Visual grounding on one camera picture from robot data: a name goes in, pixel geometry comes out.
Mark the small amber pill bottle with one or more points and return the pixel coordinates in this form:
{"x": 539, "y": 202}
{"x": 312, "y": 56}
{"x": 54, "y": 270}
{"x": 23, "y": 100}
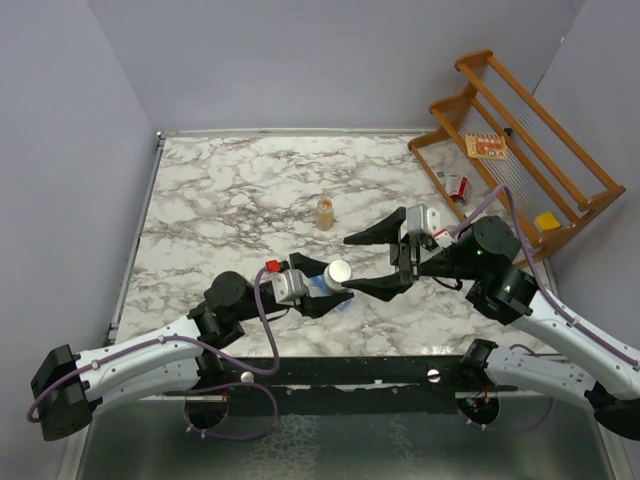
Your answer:
{"x": 324, "y": 215}

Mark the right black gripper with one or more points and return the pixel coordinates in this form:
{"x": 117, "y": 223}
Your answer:
{"x": 385, "y": 232}

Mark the blue weekly pill organizer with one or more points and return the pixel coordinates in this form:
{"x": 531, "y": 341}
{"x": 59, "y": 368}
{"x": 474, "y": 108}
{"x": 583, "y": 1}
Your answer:
{"x": 319, "y": 288}

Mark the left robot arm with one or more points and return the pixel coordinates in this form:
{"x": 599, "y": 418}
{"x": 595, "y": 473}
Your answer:
{"x": 187, "y": 354}

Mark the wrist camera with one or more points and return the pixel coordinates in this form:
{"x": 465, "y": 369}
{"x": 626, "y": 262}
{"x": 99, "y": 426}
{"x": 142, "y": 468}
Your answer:
{"x": 424, "y": 228}
{"x": 287, "y": 282}

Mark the orange snack packet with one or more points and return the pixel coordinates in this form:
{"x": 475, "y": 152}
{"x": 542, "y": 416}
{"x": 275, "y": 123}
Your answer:
{"x": 491, "y": 147}

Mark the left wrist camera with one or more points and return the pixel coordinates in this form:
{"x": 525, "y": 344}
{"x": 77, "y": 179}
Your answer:
{"x": 287, "y": 282}

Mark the wooden tiered shelf rack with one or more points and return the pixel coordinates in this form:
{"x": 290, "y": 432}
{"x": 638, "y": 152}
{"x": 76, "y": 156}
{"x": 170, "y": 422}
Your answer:
{"x": 547, "y": 170}

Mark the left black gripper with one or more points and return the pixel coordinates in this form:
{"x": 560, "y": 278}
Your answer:
{"x": 317, "y": 306}

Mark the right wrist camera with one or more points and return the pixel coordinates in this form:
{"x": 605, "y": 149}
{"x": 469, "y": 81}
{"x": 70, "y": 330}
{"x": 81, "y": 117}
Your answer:
{"x": 424, "y": 228}

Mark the red white medicine box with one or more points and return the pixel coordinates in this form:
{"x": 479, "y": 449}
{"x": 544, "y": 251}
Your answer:
{"x": 458, "y": 188}

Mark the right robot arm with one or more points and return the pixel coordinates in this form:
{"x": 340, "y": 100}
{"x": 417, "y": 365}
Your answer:
{"x": 600, "y": 374}

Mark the yellow lidded jar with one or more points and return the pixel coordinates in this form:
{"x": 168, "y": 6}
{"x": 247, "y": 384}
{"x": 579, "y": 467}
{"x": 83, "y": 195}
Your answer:
{"x": 546, "y": 222}

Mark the white pill bottle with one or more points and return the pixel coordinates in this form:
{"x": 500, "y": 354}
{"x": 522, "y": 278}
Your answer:
{"x": 335, "y": 274}

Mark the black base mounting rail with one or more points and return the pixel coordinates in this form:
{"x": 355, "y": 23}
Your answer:
{"x": 341, "y": 386}

